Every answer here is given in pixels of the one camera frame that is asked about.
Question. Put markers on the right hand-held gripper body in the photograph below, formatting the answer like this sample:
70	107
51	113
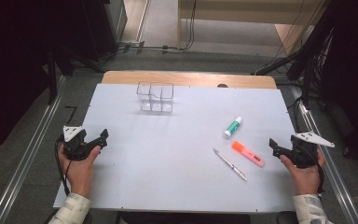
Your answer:
306	151

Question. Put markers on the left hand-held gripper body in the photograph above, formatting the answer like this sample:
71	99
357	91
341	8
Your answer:
74	146

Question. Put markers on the person's left hand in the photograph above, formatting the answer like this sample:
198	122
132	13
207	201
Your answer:
79	172

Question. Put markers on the person's right hand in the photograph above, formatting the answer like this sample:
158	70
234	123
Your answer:
304	179

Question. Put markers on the orange pink highlighter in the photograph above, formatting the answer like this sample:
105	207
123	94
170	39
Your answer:
248	153

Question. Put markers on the green and white glue stick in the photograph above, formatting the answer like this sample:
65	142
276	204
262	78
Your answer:
233	127

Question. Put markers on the silver pen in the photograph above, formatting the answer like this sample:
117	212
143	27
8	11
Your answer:
230	164

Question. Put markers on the clear plastic organizer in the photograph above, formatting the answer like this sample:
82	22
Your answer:
155	97

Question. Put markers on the wooden table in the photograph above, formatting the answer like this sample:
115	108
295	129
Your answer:
192	79

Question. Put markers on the person's dark clothing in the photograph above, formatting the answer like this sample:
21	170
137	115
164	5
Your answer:
183	218

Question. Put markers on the grey cabinet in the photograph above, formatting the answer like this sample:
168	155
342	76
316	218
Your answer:
115	21

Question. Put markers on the beige desk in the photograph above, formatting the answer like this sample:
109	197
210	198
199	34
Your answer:
239	11

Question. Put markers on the metal floor rail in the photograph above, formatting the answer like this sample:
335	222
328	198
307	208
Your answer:
28	155
329	168

